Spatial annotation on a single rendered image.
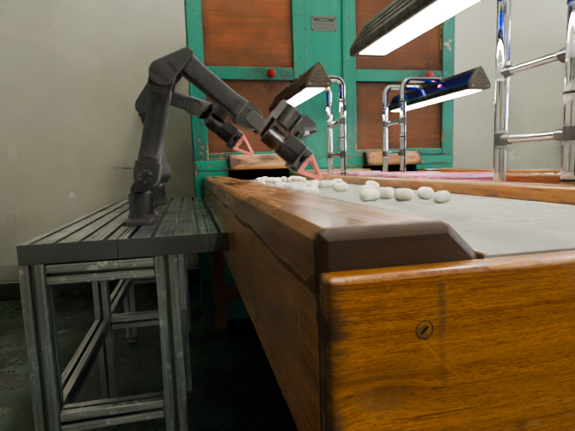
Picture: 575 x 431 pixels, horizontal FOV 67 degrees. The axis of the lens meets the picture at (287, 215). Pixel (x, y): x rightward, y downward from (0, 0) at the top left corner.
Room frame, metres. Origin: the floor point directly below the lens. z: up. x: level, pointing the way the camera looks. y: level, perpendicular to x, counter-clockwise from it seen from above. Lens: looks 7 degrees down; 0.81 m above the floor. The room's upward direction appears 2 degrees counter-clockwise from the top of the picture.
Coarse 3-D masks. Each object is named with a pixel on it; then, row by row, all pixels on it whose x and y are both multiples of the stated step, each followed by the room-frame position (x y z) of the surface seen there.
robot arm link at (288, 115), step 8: (280, 104) 1.19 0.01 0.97; (288, 104) 1.20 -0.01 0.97; (256, 112) 1.16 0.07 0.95; (272, 112) 1.18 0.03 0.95; (280, 112) 1.19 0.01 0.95; (288, 112) 1.19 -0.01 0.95; (296, 112) 1.19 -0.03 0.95; (248, 120) 1.16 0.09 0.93; (256, 120) 1.16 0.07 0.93; (264, 120) 1.16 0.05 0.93; (280, 120) 1.19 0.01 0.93; (288, 120) 1.19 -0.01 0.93; (296, 120) 1.20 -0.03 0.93; (256, 128) 1.16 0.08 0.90; (288, 128) 1.20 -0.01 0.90
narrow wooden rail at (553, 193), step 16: (304, 176) 1.88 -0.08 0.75; (336, 176) 1.47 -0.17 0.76; (352, 176) 1.34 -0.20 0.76; (368, 176) 1.29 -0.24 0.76; (464, 192) 0.79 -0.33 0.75; (480, 192) 0.75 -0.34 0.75; (496, 192) 0.71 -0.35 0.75; (512, 192) 0.67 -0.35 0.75; (528, 192) 0.64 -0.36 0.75; (544, 192) 0.61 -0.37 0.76; (560, 192) 0.59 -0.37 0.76
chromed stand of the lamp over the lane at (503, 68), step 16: (496, 0) 0.81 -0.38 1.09; (496, 32) 0.80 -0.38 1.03; (496, 48) 0.80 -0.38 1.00; (560, 48) 0.68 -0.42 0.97; (496, 64) 0.80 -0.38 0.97; (512, 64) 0.78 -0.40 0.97; (528, 64) 0.73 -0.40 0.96; (544, 64) 0.71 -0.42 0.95; (496, 80) 0.80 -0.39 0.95; (496, 96) 0.80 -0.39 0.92; (496, 112) 0.80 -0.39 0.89; (496, 128) 0.80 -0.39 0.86; (560, 128) 0.67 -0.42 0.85; (496, 144) 0.80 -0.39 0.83; (496, 160) 0.80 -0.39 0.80; (496, 176) 0.79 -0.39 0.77; (560, 176) 0.66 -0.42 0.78
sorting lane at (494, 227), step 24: (336, 192) 0.98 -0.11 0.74; (432, 216) 0.50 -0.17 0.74; (456, 216) 0.50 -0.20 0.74; (480, 216) 0.49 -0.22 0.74; (504, 216) 0.48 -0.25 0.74; (528, 216) 0.48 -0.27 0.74; (552, 216) 0.47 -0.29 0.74; (480, 240) 0.34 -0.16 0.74; (504, 240) 0.34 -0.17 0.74; (528, 240) 0.34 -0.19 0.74; (552, 240) 0.33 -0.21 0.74
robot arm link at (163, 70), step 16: (160, 64) 1.11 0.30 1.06; (176, 64) 1.12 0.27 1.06; (192, 64) 1.13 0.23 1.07; (160, 80) 1.11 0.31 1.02; (176, 80) 1.19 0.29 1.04; (192, 80) 1.15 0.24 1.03; (208, 80) 1.15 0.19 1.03; (208, 96) 1.17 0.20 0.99; (224, 96) 1.16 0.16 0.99; (240, 96) 1.17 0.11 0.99; (240, 112) 1.16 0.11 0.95
